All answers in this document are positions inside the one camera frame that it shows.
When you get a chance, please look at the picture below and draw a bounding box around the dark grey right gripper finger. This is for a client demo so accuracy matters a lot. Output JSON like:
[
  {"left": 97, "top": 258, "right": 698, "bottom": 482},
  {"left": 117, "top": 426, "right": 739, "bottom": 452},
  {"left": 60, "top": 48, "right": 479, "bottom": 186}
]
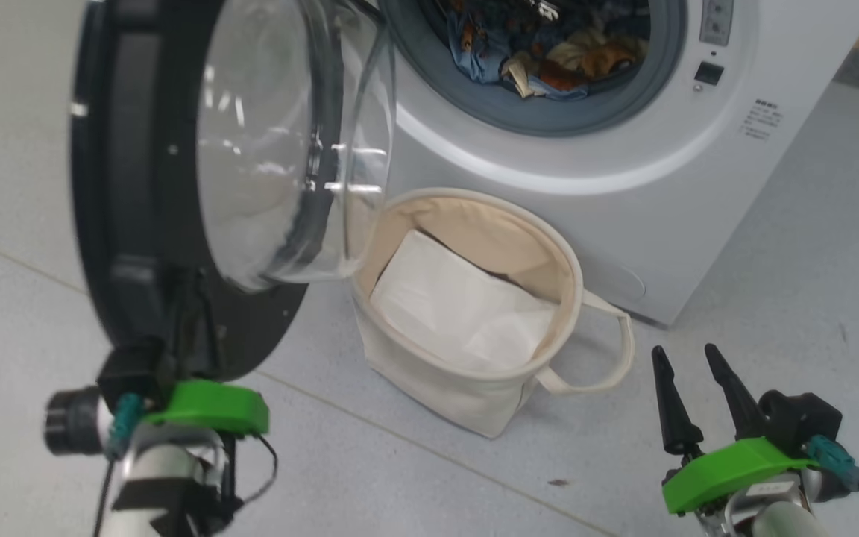
[
  {"left": 652, "top": 345, "right": 705, "bottom": 456},
  {"left": 704, "top": 343, "right": 770, "bottom": 441}
]

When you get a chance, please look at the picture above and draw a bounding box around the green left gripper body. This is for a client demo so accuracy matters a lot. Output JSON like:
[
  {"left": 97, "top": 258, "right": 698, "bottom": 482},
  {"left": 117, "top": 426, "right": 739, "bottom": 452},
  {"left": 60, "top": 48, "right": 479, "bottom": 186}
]
[{"left": 142, "top": 379, "right": 270, "bottom": 515}]

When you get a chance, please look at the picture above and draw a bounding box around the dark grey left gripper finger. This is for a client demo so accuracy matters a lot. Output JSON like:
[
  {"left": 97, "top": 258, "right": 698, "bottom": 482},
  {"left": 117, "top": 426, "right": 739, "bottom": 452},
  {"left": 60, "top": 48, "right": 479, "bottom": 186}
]
[
  {"left": 192, "top": 276, "right": 220, "bottom": 381},
  {"left": 165, "top": 272, "right": 193, "bottom": 381}
]

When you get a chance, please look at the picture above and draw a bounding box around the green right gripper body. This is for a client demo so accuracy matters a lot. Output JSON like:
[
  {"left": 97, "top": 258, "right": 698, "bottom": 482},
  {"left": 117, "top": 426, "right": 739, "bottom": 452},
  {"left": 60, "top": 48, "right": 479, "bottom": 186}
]
[{"left": 662, "top": 436, "right": 818, "bottom": 523}]

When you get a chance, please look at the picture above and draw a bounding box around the washing machine door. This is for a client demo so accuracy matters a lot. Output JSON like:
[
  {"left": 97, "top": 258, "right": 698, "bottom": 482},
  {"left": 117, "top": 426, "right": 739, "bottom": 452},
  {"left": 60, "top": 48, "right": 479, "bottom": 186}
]
[{"left": 68, "top": 0, "right": 397, "bottom": 383}]

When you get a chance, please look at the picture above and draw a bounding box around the blue orange patterned garment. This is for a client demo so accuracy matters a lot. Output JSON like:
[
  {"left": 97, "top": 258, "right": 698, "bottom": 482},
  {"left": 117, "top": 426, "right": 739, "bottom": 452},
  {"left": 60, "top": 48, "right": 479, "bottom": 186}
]
[{"left": 437, "top": 0, "right": 650, "bottom": 101}]

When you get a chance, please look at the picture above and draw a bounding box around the white washing machine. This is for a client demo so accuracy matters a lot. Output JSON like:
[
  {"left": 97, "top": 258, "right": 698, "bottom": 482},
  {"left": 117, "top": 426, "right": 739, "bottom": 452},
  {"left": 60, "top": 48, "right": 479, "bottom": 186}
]
[{"left": 355, "top": 0, "right": 859, "bottom": 329}]

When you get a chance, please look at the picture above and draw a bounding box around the cream canvas laundry basket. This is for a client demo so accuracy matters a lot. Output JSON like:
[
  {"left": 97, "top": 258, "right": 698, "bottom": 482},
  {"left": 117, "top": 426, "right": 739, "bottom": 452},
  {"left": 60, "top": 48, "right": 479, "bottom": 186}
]
[{"left": 351, "top": 188, "right": 635, "bottom": 439}]

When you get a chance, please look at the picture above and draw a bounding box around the white folded pad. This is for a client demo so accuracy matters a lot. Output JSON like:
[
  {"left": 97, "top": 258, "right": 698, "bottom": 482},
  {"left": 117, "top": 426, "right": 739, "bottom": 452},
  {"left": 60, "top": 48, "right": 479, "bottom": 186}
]
[{"left": 370, "top": 229, "right": 557, "bottom": 374}]

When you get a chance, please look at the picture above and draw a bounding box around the printed text warning label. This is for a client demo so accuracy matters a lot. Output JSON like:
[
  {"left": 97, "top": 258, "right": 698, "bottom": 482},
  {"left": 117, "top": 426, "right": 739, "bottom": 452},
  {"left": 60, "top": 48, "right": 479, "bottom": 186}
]
[{"left": 739, "top": 97, "right": 784, "bottom": 142}]

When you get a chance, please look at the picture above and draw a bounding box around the grey rating label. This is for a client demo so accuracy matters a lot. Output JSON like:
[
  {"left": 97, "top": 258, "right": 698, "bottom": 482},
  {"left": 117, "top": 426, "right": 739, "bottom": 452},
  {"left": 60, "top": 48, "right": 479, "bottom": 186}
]
[{"left": 700, "top": 0, "right": 734, "bottom": 47}]

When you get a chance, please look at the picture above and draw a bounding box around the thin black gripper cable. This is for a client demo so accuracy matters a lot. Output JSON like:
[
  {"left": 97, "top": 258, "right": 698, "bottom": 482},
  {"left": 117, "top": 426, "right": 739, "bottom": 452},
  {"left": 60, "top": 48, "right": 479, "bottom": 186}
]
[{"left": 239, "top": 433, "right": 280, "bottom": 506}]

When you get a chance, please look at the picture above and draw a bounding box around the left camera cable teal connector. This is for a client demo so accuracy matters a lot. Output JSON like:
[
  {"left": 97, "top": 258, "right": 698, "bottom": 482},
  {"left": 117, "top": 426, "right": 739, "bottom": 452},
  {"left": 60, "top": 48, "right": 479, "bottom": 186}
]
[{"left": 94, "top": 394, "right": 145, "bottom": 537}]

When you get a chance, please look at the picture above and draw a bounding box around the camera cable teal connector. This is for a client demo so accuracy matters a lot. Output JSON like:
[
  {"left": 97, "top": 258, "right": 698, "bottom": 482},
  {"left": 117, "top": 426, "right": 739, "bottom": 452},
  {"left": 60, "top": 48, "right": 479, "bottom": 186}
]
[
  {"left": 94, "top": 394, "right": 145, "bottom": 537},
  {"left": 802, "top": 435, "right": 859, "bottom": 527}
]

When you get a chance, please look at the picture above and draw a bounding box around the right camera cable teal connector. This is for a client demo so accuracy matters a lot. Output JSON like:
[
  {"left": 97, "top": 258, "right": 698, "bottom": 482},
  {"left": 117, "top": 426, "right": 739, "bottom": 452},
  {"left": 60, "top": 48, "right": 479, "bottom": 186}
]
[{"left": 802, "top": 435, "right": 859, "bottom": 527}]

